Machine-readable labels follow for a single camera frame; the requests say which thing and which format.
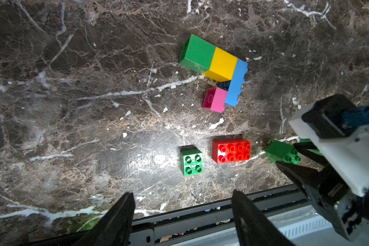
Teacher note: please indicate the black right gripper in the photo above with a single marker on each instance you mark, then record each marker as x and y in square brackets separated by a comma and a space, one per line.
[330, 195]

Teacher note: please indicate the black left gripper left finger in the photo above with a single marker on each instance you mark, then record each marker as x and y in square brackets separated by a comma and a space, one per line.
[114, 228]

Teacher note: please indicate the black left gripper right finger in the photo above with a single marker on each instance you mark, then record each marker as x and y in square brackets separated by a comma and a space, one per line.
[253, 228]

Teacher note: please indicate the green lego brick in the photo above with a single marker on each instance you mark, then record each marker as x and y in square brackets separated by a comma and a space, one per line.
[283, 152]
[308, 144]
[191, 162]
[197, 54]

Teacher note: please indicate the red lego brick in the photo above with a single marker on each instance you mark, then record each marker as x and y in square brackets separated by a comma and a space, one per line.
[229, 151]

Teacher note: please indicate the blue lego brick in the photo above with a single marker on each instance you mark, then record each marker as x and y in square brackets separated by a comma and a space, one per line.
[233, 87]

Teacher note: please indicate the pink lego brick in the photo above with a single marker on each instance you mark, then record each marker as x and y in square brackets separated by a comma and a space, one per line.
[215, 99]

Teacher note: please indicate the black front frame rail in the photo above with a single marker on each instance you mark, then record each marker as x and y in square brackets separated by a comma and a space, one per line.
[168, 229]

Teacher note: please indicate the white slotted cable duct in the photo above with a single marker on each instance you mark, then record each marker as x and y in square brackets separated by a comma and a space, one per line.
[305, 227]

